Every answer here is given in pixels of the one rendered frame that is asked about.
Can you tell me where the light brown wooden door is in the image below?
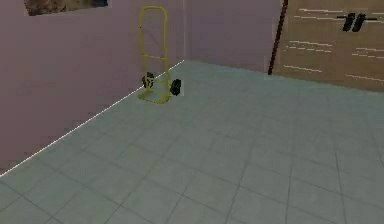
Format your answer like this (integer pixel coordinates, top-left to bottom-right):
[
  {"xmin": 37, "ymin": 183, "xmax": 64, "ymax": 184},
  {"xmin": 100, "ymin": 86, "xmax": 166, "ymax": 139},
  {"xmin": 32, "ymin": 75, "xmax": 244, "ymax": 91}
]
[{"xmin": 267, "ymin": 0, "xmax": 384, "ymax": 94}]

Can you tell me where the black door handle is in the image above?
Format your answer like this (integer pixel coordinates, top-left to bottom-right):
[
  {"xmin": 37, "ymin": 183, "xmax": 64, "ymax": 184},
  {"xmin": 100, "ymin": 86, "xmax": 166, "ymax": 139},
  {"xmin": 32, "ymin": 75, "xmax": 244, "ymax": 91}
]
[{"xmin": 336, "ymin": 12, "xmax": 378, "ymax": 33}]

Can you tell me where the yellow hand truck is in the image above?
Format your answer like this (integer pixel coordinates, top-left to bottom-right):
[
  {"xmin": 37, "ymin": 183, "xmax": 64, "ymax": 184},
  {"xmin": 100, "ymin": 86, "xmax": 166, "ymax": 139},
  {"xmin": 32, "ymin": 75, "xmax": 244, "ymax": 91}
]
[{"xmin": 137, "ymin": 5, "xmax": 183, "ymax": 105}]

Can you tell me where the framed brown wall picture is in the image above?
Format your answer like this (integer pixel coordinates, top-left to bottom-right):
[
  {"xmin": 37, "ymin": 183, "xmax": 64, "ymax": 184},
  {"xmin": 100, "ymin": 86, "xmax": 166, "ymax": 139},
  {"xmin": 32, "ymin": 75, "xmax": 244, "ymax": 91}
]
[{"xmin": 23, "ymin": 0, "xmax": 109, "ymax": 17}]

